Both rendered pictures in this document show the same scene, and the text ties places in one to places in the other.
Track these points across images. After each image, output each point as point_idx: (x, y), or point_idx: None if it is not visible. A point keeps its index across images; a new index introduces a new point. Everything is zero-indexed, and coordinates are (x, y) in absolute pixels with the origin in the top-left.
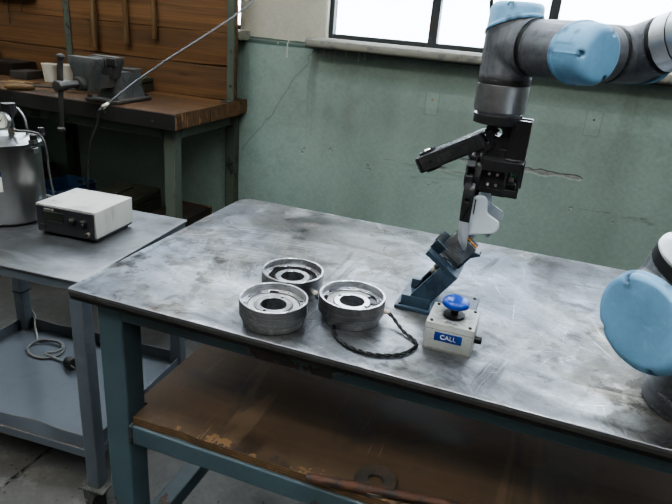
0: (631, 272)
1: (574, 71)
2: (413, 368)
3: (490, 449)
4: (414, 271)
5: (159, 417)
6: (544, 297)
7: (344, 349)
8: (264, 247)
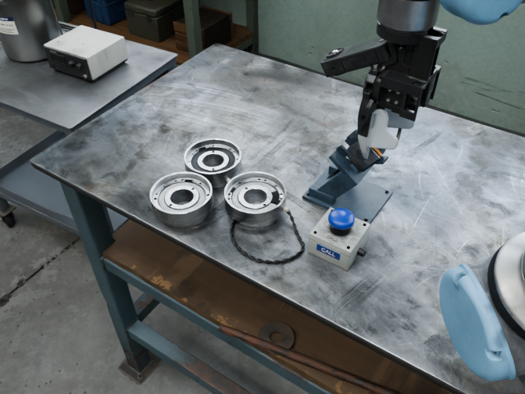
0: (465, 272)
1: (460, 12)
2: (287, 279)
3: None
4: None
5: (121, 255)
6: (466, 191)
7: (233, 249)
8: (210, 112)
